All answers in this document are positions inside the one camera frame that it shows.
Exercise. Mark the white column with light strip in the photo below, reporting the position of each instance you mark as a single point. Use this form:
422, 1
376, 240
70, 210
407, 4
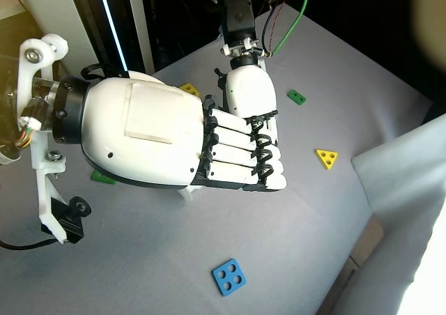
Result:
69, 8

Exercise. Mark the blurred tan object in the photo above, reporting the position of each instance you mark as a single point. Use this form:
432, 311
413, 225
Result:
430, 15

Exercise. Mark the yellow block with holes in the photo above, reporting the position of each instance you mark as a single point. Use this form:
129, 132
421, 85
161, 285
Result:
190, 86

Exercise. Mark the blue square four-hole block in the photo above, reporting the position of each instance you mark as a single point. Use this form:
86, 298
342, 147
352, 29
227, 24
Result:
219, 275

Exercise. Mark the yellow triangle three-hole block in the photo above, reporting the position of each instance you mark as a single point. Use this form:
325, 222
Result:
327, 162

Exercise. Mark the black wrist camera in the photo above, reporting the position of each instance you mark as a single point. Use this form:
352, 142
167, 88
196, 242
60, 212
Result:
73, 221

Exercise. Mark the green square four-hole block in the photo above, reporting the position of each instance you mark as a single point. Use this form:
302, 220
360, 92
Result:
99, 177

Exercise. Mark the grey table cloth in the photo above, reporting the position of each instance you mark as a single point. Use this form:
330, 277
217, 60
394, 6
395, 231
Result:
174, 242

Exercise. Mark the pale grey draped cloth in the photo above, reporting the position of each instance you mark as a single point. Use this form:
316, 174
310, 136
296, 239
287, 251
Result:
400, 207

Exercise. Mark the brown cardboard piece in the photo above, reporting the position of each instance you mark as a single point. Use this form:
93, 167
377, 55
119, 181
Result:
369, 238

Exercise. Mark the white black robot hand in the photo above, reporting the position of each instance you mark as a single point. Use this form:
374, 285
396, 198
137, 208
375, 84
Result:
251, 92
146, 130

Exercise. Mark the small green two-hole block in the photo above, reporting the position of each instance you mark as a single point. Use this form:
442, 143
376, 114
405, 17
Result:
297, 97

